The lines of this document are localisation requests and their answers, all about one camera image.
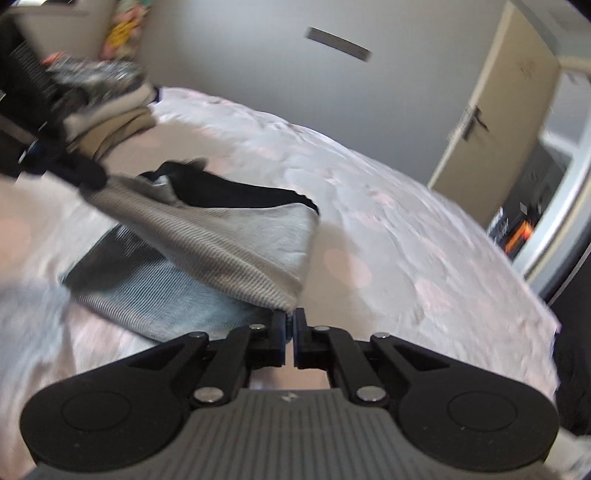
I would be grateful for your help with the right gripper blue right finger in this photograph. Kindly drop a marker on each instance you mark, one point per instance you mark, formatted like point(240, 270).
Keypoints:
point(334, 351)

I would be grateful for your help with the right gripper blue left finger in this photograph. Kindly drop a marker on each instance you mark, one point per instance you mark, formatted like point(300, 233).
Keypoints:
point(228, 363)

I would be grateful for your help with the grey black raglan shirt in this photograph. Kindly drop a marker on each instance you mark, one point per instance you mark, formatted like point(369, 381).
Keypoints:
point(190, 250)

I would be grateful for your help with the stack of folded clothes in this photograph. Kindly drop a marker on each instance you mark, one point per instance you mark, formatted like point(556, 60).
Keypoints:
point(96, 130)

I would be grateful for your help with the dark floral folded garment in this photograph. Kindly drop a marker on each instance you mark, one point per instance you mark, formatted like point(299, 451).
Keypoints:
point(100, 79)

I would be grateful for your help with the pink dotted bed sheet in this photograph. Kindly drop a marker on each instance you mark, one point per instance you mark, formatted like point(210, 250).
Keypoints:
point(390, 256)

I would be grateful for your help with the plush toy column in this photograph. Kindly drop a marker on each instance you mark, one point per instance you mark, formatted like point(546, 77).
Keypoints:
point(124, 34)

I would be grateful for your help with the beige bedroom door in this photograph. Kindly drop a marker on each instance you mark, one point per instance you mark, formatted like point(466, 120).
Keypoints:
point(514, 92)

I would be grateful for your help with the orange chair in hallway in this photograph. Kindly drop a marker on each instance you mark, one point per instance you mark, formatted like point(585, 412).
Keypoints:
point(519, 238)

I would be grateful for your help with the black sliding wardrobe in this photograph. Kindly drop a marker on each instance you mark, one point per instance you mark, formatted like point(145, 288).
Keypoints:
point(571, 353)

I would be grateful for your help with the black door handle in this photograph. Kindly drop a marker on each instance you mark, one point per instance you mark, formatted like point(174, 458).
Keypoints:
point(474, 120)

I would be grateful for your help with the grey wall switch panel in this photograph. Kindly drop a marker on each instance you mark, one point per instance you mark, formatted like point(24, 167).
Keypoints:
point(338, 43)

